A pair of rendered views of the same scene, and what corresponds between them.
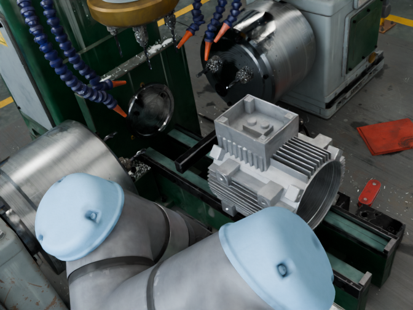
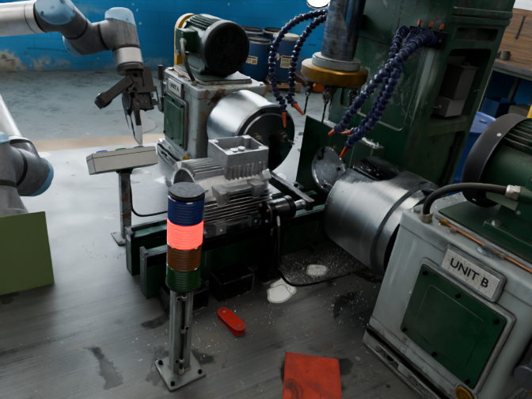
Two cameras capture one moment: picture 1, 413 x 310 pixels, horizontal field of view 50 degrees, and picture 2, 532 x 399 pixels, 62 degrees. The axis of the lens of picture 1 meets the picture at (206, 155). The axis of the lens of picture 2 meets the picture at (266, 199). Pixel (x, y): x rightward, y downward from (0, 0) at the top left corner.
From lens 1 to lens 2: 1.37 m
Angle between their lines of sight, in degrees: 72
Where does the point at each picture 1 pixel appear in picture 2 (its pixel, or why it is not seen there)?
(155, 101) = (333, 166)
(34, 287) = (194, 122)
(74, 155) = (245, 104)
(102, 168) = (237, 115)
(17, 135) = not seen: hidden behind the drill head
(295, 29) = (378, 201)
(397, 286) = (134, 298)
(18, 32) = not seen: hidden behind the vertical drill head
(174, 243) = (115, 54)
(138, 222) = (112, 28)
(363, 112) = (370, 381)
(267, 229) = not seen: outside the picture
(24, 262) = (196, 106)
